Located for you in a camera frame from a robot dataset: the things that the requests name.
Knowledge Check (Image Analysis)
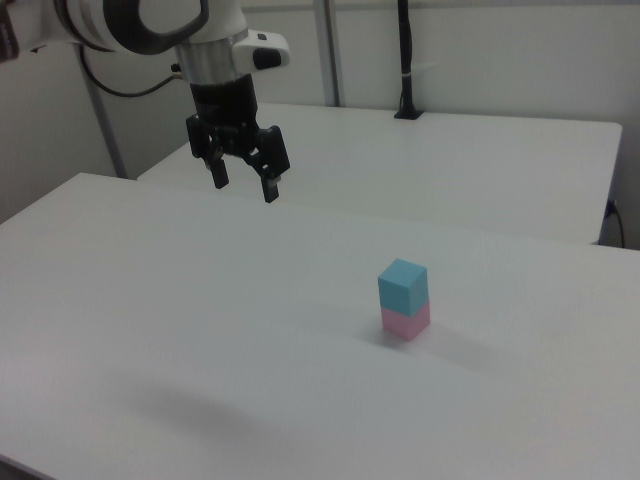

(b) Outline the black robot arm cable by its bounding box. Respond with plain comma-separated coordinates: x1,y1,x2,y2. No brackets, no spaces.
78,45,182,98

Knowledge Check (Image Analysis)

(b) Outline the pink cube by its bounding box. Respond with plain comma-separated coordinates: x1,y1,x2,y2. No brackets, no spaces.
380,302,432,343

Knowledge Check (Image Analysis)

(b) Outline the blue cube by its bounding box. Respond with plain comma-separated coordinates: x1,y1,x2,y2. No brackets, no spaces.
377,257,429,318

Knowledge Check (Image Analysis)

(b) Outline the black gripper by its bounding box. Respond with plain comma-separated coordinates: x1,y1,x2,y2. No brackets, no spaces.
185,74,292,205

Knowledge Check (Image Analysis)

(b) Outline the black power cable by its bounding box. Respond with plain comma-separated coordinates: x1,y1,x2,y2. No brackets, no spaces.
606,198,627,249

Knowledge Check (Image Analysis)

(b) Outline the grey metal frame post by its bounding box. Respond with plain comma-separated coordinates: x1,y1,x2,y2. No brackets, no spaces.
314,0,347,107
74,45,129,180

